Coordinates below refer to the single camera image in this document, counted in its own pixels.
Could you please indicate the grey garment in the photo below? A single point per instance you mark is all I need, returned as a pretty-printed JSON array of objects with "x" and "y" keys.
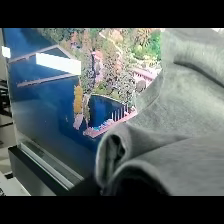
[{"x": 180, "y": 126}]

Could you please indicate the silver frame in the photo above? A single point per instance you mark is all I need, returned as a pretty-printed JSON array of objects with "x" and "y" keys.
[{"x": 50, "y": 164}]

